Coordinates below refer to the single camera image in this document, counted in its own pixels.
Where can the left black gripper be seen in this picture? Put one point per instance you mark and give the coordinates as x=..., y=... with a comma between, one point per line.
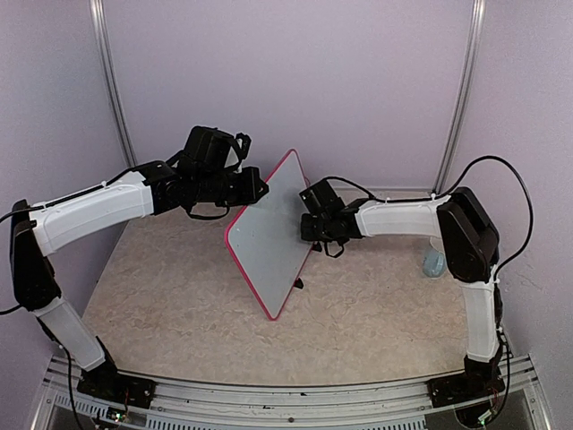
x=252, y=194

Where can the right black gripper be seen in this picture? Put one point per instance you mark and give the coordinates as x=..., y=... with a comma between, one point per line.
x=305, y=233

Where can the pink framed whiteboard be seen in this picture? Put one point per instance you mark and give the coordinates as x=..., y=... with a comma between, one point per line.
x=264, y=239

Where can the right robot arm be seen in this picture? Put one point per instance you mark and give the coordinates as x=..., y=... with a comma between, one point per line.
x=469, y=242

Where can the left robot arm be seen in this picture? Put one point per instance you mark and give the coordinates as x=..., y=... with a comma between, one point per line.
x=209, y=169

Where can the light blue mug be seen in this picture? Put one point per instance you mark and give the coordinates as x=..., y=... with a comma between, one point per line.
x=434, y=263

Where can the whiteboard wire stand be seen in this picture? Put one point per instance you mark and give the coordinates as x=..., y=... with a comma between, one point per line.
x=316, y=247

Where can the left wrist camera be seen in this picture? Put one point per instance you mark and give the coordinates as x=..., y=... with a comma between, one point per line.
x=240, y=144

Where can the front aluminium rail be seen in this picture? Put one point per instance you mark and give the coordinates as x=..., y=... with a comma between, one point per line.
x=183, y=404

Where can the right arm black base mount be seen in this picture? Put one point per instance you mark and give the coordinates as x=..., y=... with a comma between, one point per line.
x=478, y=380

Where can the left aluminium frame post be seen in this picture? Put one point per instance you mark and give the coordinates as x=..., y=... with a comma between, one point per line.
x=97, y=12

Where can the aluminium frame post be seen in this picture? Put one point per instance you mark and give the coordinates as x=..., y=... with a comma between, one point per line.
x=463, y=95
x=97, y=12

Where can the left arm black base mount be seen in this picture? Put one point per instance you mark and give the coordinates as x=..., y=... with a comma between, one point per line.
x=105, y=382

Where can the right aluminium frame post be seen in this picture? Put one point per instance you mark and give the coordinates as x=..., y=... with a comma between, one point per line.
x=463, y=95

